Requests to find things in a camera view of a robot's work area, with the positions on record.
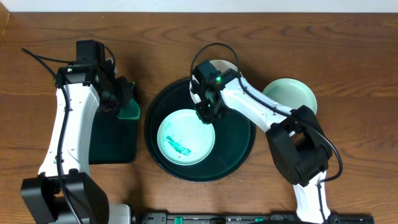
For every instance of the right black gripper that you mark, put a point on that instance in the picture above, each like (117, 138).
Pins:
(205, 117)

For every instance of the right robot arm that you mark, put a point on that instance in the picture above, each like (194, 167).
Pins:
(299, 148)

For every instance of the round black tray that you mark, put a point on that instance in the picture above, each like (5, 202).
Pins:
(234, 137)

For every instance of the green scouring sponge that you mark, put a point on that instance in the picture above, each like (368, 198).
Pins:
(131, 111)

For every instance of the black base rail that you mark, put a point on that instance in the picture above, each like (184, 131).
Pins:
(163, 218)

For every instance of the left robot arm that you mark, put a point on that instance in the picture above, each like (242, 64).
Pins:
(63, 190)

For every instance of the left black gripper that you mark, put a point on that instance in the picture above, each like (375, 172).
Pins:
(123, 91)

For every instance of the pale green plate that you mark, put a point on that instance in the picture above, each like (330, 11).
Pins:
(291, 92)
(183, 139)

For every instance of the pale green plate front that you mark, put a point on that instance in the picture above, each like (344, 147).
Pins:
(183, 139)

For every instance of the rectangular black tray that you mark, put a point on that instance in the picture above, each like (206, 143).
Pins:
(113, 140)

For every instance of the white plate green smear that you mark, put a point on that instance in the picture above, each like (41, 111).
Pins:
(221, 65)

